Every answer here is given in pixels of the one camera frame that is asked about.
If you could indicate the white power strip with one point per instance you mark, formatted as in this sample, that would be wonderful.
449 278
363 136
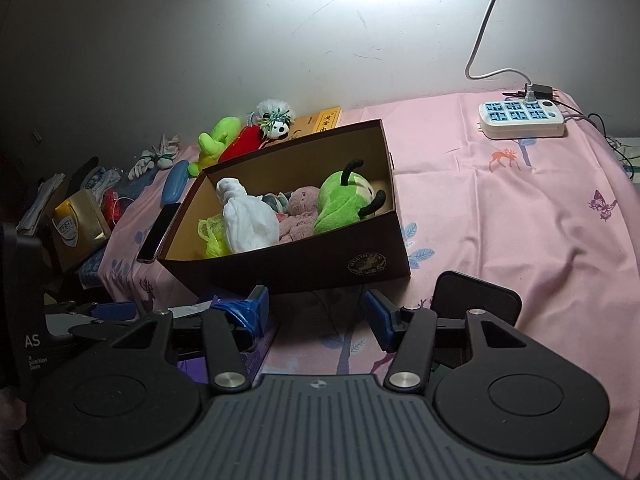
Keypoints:
520 127

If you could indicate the black charger plug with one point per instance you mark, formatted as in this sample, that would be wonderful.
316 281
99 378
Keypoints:
540 92

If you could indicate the white sock bundle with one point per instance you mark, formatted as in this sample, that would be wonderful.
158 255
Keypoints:
167 149
142 166

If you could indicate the white knotted cloth ball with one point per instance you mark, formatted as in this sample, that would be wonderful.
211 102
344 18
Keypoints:
230 189

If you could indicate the green plush with black antennae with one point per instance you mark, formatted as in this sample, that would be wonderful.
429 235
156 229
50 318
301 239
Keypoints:
340 195

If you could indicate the brown cardboard box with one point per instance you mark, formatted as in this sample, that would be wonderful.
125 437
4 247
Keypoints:
300 270

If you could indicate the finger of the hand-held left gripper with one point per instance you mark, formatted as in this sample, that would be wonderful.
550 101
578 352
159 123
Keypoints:
112 310

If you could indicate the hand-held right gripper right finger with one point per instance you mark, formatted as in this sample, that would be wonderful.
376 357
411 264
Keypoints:
377 320

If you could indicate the black smartphone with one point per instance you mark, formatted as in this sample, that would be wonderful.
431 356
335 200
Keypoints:
157 235

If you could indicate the grey knotted sock ball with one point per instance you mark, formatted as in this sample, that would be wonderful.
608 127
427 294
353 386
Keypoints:
274 202

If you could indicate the pink printed bedsheet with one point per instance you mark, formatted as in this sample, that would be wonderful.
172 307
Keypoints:
500 220

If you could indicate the neon green plush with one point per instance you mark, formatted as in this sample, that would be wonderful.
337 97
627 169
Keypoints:
215 142

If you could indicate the stack of papers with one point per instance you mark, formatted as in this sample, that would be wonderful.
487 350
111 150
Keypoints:
40 205

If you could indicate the purple tissue pack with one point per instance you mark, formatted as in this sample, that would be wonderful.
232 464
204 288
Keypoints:
257 357

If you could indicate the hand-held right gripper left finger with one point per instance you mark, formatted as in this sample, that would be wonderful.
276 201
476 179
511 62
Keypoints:
255 310

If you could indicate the gold box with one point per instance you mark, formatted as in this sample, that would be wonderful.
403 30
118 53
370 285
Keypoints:
80 225

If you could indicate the green phone stand black plate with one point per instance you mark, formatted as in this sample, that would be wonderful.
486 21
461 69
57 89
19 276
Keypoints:
475 300

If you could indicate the blue glasses case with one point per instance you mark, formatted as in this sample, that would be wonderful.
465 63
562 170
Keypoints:
175 185

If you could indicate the light blue white towel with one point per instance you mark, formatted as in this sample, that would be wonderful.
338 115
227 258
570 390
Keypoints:
250 227

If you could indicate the flat yellow box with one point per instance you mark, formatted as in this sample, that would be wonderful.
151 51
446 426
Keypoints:
320 121

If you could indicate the white panda plush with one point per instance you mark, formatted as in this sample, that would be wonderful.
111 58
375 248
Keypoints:
272 117

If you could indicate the pink plush bear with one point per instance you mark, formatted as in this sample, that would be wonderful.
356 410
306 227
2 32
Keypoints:
300 205

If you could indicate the red plush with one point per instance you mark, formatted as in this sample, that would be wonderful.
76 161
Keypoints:
242 142

